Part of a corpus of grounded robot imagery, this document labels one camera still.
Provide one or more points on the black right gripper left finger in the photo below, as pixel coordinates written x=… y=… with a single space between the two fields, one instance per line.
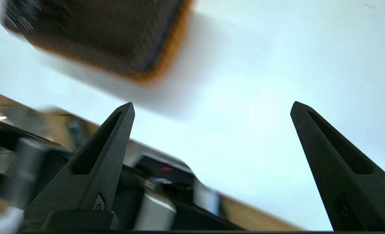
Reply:
x=91 y=182

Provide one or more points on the black silver robot body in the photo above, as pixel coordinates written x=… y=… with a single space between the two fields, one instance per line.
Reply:
x=166 y=198

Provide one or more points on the dark brown wicker basket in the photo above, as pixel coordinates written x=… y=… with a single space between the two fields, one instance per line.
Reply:
x=98 y=29

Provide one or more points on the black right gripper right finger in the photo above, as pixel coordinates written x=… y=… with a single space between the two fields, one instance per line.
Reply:
x=354 y=185

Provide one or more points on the orange wicker basket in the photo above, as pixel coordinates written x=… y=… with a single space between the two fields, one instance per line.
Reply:
x=174 y=48

